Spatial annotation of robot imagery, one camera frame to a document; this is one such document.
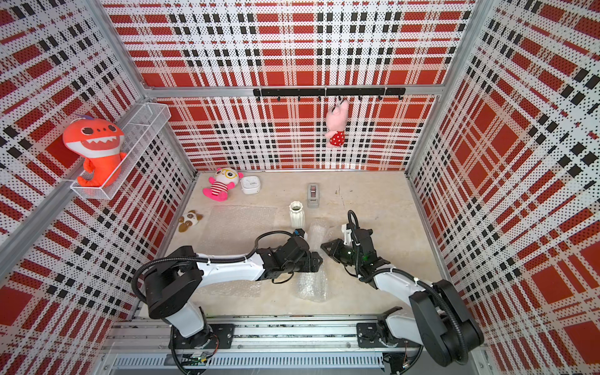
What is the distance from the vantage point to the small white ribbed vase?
875 millimetres

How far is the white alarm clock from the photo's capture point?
3.71 feet

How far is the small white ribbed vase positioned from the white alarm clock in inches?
12.6
